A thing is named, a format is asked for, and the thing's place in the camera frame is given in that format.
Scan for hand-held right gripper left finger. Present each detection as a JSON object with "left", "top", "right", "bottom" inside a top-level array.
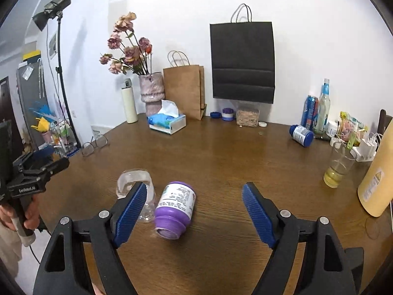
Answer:
[{"left": 32, "top": 182, "right": 148, "bottom": 295}]

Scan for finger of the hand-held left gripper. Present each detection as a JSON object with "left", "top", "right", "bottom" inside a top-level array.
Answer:
[
  {"left": 31, "top": 146, "right": 56, "bottom": 161},
  {"left": 46, "top": 157, "right": 70, "bottom": 177}
]

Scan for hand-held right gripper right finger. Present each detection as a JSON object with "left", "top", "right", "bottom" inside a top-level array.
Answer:
[{"left": 242, "top": 182, "right": 361, "bottom": 295}]

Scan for clear plastic cup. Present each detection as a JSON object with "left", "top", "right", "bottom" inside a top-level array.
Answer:
[{"left": 116, "top": 168, "right": 156, "bottom": 222}]

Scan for person's left forearm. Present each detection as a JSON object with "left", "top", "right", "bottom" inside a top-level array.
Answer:
[{"left": 0, "top": 221, "right": 24, "bottom": 275}]

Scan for person's left hand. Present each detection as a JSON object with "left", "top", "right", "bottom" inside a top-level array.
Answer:
[{"left": 0, "top": 194, "right": 42, "bottom": 232}]

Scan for storage cart with clutter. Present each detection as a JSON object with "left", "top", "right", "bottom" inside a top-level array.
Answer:
[{"left": 29, "top": 100, "right": 81, "bottom": 159}]

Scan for eyeglasses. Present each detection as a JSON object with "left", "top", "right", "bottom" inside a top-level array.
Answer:
[{"left": 81, "top": 134, "right": 110, "bottom": 157}]

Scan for purple bottle with white label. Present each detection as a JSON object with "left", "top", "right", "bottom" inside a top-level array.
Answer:
[{"left": 154, "top": 181, "right": 197, "bottom": 240}]

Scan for grey refrigerator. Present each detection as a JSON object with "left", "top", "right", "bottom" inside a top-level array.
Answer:
[{"left": 16, "top": 58, "right": 50, "bottom": 148}]

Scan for dark door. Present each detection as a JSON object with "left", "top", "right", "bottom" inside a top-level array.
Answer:
[{"left": 0, "top": 76, "right": 14, "bottom": 123}]

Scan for glass with yellow liquid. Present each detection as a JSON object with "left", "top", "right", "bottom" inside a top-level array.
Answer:
[{"left": 323, "top": 141, "right": 358, "bottom": 189}]

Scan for white thermos bottle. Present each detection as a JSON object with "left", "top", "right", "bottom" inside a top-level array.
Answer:
[{"left": 121, "top": 79, "right": 139, "bottom": 124}]

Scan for blue bottle with white label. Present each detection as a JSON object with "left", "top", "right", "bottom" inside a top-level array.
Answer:
[{"left": 289, "top": 124, "right": 314, "bottom": 148}]

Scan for blue tissue box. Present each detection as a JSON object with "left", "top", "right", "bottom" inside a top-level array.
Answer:
[{"left": 148, "top": 100, "right": 187, "bottom": 135}]

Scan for yellow box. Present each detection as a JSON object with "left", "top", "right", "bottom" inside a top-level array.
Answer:
[{"left": 22, "top": 49, "right": 41, "bottom": 63}]

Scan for clear container with brown contents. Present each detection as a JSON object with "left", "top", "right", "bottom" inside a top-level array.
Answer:
[{"left": 236, "top": 101, "right": 260, "bottom": 128}]

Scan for blue drink can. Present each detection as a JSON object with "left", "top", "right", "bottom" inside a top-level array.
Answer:
[{"left": 301, "top": 95, "right": 319, "bottom": 131}]

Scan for pink ceramic vase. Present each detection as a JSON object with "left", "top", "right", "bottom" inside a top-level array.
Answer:
[{"left": 139, "top": 72, "right": 166, "bottom": 117}]

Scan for large yellow bottle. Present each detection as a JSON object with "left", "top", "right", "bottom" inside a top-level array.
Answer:
[{"left": 357, "top": 123, "right": 393, "bottom": 218}]

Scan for clear soda bottle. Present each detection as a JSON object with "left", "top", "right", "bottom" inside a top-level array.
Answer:
[{"left": 312, "top": 78, "right": 331, "bottom": 135}]

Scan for white power strip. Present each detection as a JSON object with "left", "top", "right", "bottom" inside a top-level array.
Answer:
[{"left": 351, "top": 132, "right": 383, "bottom": 162}]

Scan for colourful snack bag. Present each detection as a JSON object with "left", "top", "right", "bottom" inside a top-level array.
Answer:
[{"left": 338, "top": 111, "right": 368, "bottom": 148}]

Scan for dried pink flowers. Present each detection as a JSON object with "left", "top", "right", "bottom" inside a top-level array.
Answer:
[{"left": 99, "top": 12, "right": 153, "bottom": 76}]

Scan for brown paper bag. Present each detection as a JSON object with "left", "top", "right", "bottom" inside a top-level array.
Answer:
[{"left": 163, "top": 50, "right": 207, "bottom": 121}]

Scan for studio light on stand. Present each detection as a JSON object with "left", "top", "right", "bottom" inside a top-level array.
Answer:
[{"left": 32, "top": 0, "right": 83, "bottom": 149}]

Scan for dark wooden chair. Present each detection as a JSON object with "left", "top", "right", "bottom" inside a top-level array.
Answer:
[{"left": 378, "top": 109, "right": 393, "bottom": 136}]

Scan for black paper bag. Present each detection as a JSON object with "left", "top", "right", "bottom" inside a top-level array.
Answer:
[{"left": 210, "top": 3, "right": 276, "bottom": 104}]

